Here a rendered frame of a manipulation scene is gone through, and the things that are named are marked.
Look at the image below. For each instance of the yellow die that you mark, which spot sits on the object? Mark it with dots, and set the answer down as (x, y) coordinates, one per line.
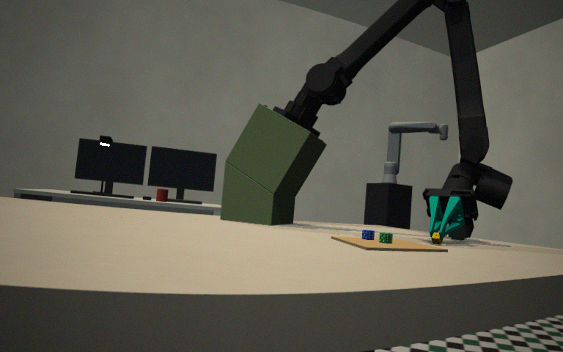
(436, 238)

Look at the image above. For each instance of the green die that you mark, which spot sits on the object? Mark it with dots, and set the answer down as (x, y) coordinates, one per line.
(385, 237)

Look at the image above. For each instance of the blue die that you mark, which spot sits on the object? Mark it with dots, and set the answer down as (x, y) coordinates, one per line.
(368, 234)

